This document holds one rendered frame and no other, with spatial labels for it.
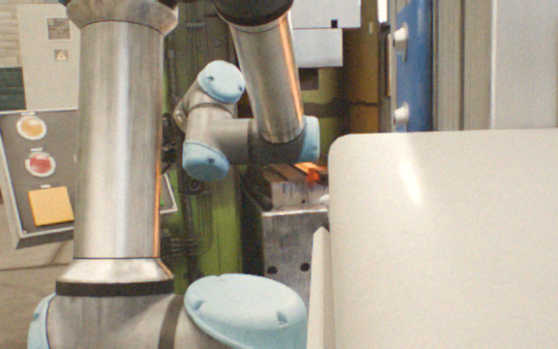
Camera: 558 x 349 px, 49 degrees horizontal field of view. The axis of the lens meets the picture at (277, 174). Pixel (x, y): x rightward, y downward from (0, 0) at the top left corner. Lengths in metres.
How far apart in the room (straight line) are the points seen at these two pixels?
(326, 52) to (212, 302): 1.10
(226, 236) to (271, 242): 0.23
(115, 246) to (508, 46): 0.48
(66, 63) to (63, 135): 5.46
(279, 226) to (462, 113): 1.32
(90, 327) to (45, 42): 6.36
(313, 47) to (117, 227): 1.05
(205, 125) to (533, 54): 0.82
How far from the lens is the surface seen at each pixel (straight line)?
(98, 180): 0.61
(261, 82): 0.80
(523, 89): 0.18
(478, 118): 0.19
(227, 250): 1.73
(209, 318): 0.55
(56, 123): 1.40
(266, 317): 0.55
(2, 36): 7.64
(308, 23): 1.57
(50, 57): 6.88
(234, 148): 0.96
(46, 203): 1.31
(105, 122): 0.62
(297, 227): 1.54
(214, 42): 1.67
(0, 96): 7.63
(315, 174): 1.57
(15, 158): 1.35
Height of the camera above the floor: 1.25
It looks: 9 degrees down
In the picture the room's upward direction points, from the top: 2 degrees counter-clockwise
